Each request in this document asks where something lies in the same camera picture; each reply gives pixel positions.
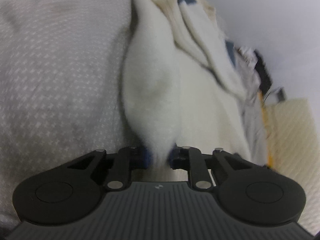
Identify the cream white fluffy sweater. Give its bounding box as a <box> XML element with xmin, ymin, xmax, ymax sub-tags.
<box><xmin>122</xmin><ymin>0</ymin><xmax>252</xmax><ymax>166</ymax></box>

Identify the black clothing pile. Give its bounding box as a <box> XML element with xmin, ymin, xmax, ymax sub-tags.
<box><xmin>254</xmin><ymin>50</ymin><xmax>272</xmax><ymax>95</ymax></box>

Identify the yellow bed sheet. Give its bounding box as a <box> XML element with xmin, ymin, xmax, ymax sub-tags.
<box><xmin>257</xmin><ymin>90</ymin><xmax>274</xmax><ymax>168</ymax></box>

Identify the cream woven headboard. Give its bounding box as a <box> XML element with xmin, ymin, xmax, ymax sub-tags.
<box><xmin>266</xmin><ymin>98</ymin><xmax>319</xmax><ymax>235</ymax></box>

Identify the white crumpled garment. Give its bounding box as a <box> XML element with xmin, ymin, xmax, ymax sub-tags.
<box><xmin>238</xmin><ymin>46</ymin><xmax>258</xmax><ymax>68</ymax></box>

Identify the grey patterned bed duvet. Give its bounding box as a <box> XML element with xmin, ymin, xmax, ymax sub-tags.
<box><xmin>1</xmin><ymin>0</ymin><xmax>138</xmax><ymax>236</ymax></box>

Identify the black wall charger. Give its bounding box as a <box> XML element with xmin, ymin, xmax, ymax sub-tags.
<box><xmin>276</xmin><ymin>87</ymin><xmax>286</xmax><ymax>102</ymax></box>

